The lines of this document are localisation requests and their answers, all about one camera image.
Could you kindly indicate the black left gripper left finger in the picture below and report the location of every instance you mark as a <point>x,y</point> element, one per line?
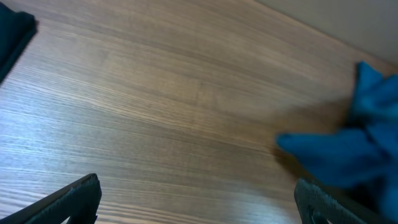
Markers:
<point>76,203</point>

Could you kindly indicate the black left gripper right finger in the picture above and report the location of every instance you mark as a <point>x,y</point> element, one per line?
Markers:
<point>318,204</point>

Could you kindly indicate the blue t-shirt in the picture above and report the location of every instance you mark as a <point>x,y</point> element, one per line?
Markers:
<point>361,156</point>

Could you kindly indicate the black garment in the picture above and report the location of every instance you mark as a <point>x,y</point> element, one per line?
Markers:
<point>17,30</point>

